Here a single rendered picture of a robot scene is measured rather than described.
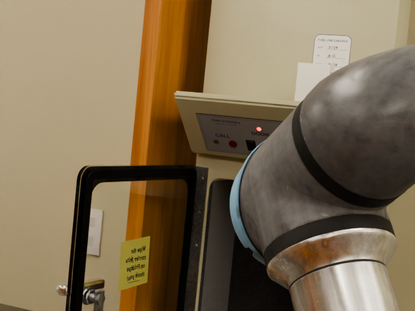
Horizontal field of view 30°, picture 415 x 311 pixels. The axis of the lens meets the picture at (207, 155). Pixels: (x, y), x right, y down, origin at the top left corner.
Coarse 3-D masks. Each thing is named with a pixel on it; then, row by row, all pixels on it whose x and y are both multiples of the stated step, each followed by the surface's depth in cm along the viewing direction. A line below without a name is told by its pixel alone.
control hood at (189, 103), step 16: (176, 96) 124; (192, 96) 122; (208, 96) 121; (224, 96) 121; (240, 96) 120; (192, 112) 125; (208, 112) 123; (224, 112) 122; (240, 112) 121; (256, 112) 120; (272, 112) 118; (288, 112) 117; (192, 128) 128; (192, 144) 131
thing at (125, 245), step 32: (96, 192) 110; (128, 192) 117; (160, 192) 124; (96, 224) 111; (128, 224) 117; (160, 224) 125; (96, 256) 112; (128, 256) 118; (160, 256) 126; (96, 288) 112; (128, 288) 119; (160, 288) 127
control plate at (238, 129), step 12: (204, 120) 125; (216, 120) 124; (228, 120) 123; (240, 120) 122; (252, 120) 121; (264, 120) 120; (204, 132) 127; (216, 132) 126; (228, 132) 125; (240, 132) 124; (252, 132) 123; (264, 132) 122; (216, 144) 128; (228, 144) 127; (240, 144) 126
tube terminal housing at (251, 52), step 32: (224, 0) 132; (256, 0) 130; (288, 0) 128; (320, 0) 126; (352, 0) 124; (384, 0) 122; (224, 32) 132; (256, 32) 130; (288, 32) 128; (320, 32) 126; (352, 32) 124; (384, 32) 122; (224, 64) 133; (256, 64) 130; (288, 64) 128; (256, 96) 130; (288, 96) 128; (224, 160) 133
